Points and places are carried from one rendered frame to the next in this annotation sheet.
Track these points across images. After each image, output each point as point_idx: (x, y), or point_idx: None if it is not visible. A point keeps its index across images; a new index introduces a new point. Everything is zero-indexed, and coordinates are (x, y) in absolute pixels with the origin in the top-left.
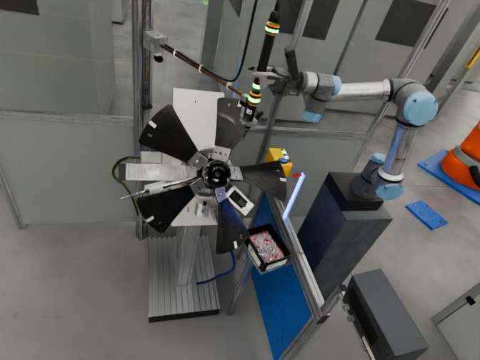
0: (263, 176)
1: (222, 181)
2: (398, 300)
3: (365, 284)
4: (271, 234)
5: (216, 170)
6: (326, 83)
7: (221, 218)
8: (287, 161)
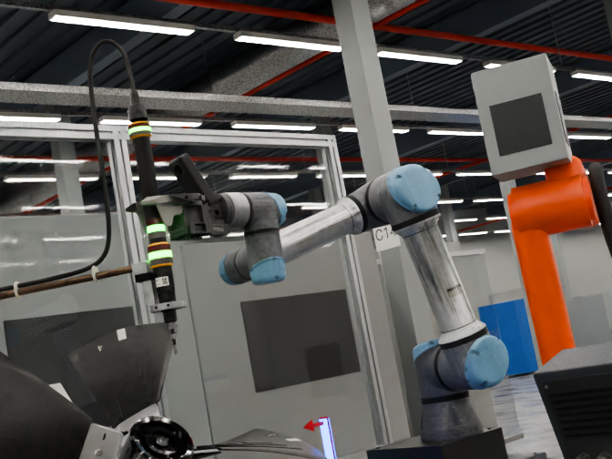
0: (252, 441)
1: (179, 453)
2: None
3: (561, 364)
4: None
5: (153, 437)
6: (260, 198)
7: None
8: None
